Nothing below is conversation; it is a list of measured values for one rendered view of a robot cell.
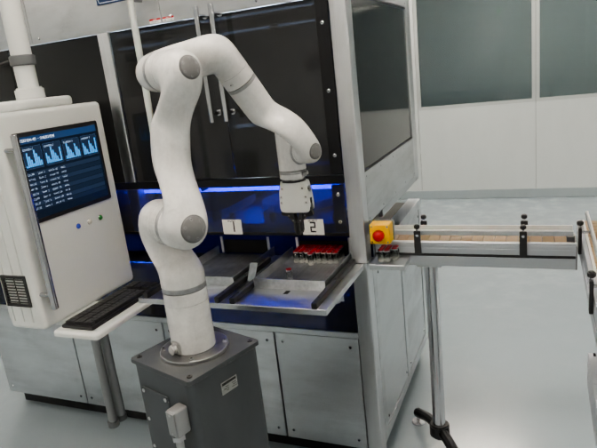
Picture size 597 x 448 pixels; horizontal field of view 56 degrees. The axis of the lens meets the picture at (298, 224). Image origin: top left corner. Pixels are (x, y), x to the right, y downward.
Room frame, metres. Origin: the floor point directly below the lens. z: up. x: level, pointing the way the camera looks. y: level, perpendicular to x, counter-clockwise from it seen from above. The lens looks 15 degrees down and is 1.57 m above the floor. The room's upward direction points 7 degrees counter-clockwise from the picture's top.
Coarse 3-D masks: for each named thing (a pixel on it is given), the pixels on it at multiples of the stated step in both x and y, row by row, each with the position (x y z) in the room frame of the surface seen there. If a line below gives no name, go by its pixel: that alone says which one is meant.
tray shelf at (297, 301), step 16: (352, 272) 1.85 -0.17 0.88; (208, 288) 1.86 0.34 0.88; (224, 288) 1.84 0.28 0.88; (256, 288) 1.80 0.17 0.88; (336, 288) 1.72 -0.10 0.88; (160, 304) 1.80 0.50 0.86; (224, 304) 1.70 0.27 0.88; (240, 304) 1.68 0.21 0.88; (256, 304) 1.66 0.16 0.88; (272, 304) 1.65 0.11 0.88; (288, 304) 1.63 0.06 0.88; (304, 304) 1.62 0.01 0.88
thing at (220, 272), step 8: (216, 248) 2.24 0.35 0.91; (272, 248) 2.14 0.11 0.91; (200, 256) 2.13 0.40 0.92; (208, 256) 2.18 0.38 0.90; (216, 256) 2.21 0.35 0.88; (224, 256) 2.20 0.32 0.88; (232, 256) 2.19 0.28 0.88; (240, 256) 2.18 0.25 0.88; (248, 256) 2.17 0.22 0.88; (256, 256) 2.15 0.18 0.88; (264, 256) 2.07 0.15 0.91; (272, 256) 2.13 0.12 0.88; (208, 264) 2.12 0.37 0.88; (216, 264) 2.11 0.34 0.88; (224, 264) 2.10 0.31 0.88; (232, 264) 2.09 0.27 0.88; (240, 264) 2.07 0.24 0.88; (248, 264) 2.06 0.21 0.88; (208, 272) 2.02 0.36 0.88; (216, 272) 2.01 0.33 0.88; (224, 272) 2.00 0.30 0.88; (232, 272) 1.99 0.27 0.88; (240, 272) 1.89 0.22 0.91; (208, 280) 1.89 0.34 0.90; (216, 280) 1.87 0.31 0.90; (224, 280) 1.86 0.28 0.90; (232, 280) 1.84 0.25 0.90
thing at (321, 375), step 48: (384, 288) 2.11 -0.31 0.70; (0, 336) 2.74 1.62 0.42; (48, 336) 2.60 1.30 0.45; (144, 336) 2.36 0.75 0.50; (288, 336) 2.06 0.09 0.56; (336, 336) 1.98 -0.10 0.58; (384, 336) 2.06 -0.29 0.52; (48, 384) 2.64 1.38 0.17; (96, 384) 2.50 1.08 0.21; (288, 384) 2.07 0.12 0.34; (336, 384) 1.98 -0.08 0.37; (384, 384) 2.00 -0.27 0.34; (288, 432) 2.08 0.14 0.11; (336, 432) 1.99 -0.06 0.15
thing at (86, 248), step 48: (0, 144) 1.84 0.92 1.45; (48, 144) 2.00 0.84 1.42; (96, 144) 2.21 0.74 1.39; (0, 192) 1.85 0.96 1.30; (48, 192) 1.96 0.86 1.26; (96, 192) 2.17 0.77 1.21; (0, 240) 1.87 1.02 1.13; (48, 240) 1.92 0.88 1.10; (96, 240) 2.12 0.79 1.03; (96, 288) 2.08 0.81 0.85
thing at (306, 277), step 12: (288, 252) 2.08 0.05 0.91; (276, 264) 1.97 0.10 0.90; (288, 264) 2.01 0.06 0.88; (300, 264) 1.99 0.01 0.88; (324, 264) 1.96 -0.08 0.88; (336, 264) 1.95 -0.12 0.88; (264, 276) 1.88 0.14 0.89; (276, 276) 1.89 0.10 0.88; (300, 276) 1.86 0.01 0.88; (312, 276) 1.85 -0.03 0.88; (324, 276) 1.83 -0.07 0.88; (276, 288) 1.78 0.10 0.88; (288, 288) 1.76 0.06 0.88; (300, 288) 1.74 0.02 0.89; (312, 288) 1.72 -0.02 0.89
